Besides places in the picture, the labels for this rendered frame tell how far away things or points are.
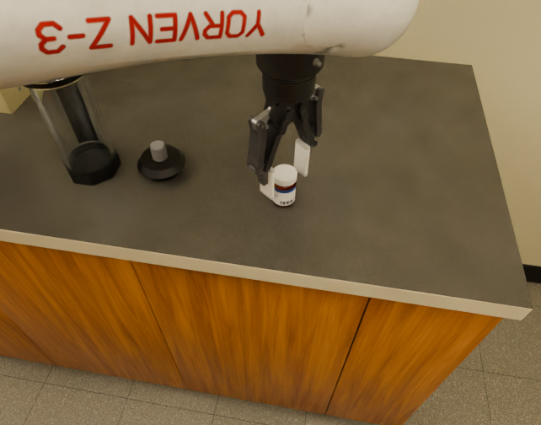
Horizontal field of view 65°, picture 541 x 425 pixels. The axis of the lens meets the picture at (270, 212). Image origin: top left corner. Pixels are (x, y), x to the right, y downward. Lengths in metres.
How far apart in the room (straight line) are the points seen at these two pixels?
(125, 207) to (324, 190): 0.37
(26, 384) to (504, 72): 1.80
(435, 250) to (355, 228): 0.14
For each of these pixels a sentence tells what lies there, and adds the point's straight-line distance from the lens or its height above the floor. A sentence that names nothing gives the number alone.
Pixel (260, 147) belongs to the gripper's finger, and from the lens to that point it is 0.63.
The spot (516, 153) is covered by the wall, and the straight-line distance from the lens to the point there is 1.52.
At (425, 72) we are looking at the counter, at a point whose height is 0.94.
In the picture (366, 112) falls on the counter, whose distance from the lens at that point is 1.01.
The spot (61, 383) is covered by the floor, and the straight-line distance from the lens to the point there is 1.76.
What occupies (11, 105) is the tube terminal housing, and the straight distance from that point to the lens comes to 1.12.
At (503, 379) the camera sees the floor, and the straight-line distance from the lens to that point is 1.82.
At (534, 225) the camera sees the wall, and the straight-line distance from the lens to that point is 1.80.
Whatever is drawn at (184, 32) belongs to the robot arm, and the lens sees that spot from 0.33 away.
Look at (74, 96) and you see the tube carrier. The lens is 0.76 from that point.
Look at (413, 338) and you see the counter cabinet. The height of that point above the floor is 0.72.
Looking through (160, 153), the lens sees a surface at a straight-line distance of 0.81.
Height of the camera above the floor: 1.53
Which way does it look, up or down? 50 degrees down
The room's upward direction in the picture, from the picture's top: 1 degrees clockwise
